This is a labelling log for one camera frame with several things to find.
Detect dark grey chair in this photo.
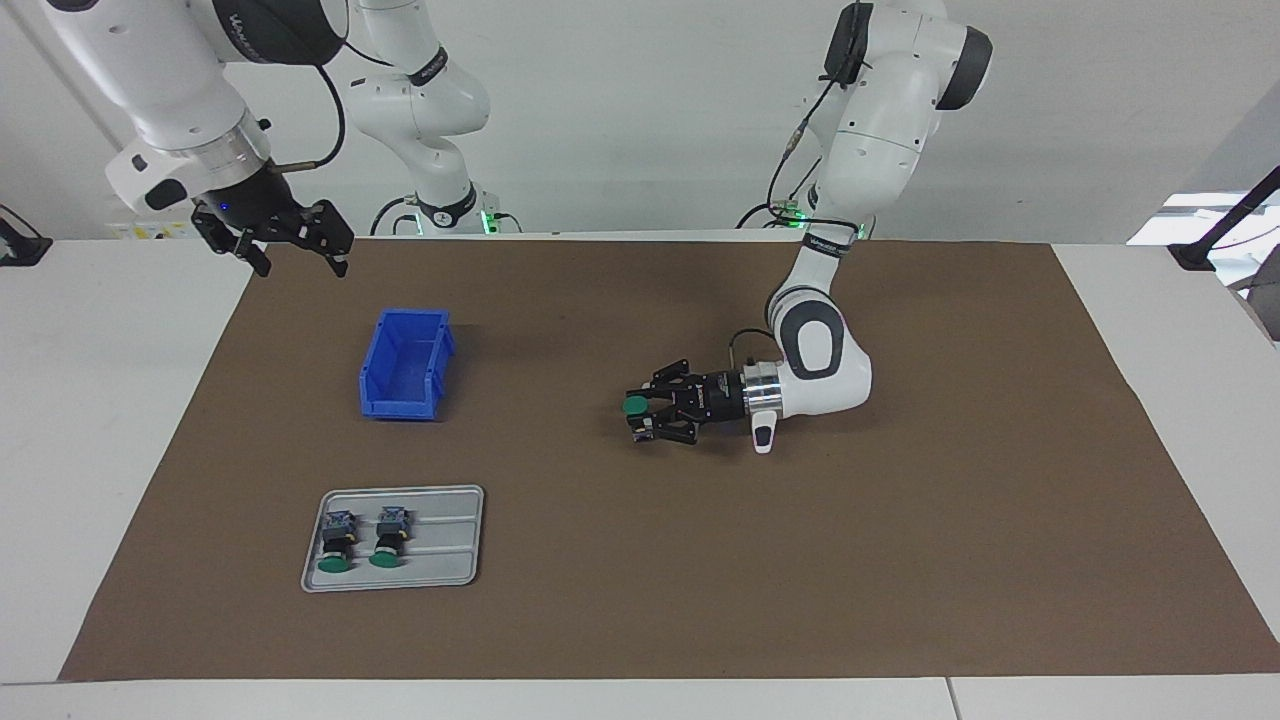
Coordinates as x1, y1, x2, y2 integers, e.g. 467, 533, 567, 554
1228, 268, 1280, 343

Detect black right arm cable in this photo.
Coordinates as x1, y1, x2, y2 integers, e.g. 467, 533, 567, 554
270, 60, 347, 171

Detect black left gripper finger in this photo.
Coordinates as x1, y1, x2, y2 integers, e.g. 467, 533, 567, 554
628, 412, 701, 446
626, 357, 703, 397

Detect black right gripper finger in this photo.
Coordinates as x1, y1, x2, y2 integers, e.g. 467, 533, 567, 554
283, 200, 355, 278
192, 205, 273, 278

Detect blue plastic storage bin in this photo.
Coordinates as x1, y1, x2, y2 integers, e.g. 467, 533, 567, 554
358, 309, 457, 422

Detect black right base cable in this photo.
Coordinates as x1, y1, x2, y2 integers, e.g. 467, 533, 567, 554
370, 195, 416, 237

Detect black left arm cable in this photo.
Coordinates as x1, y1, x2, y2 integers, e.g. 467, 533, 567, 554
728, 78, 841, 366

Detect white socket box yellow labels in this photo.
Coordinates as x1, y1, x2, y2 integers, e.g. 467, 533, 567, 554
108, 216, 198, 241

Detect black clamp mount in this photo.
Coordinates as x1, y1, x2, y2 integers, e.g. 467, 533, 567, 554
0, 205, 53, 267

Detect brown paper table mat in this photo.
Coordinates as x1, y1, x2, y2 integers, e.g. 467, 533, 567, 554
58, 236, 1280, 683

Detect black left base cable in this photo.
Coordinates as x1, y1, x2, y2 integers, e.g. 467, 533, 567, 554
737, 185, 801, 229

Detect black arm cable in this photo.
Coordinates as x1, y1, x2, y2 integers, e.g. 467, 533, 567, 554
728, 78, 841, 366
270, 60, 347, 171

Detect grey metal tray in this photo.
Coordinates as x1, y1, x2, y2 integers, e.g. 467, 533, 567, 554
301, 485, 486, 594

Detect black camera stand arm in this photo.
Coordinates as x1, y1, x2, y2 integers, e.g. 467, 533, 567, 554
1168, 165, 1280, 271

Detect black base cable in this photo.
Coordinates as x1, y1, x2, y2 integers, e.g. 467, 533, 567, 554
737, 185, 801, 229
370, 195, 416, 237

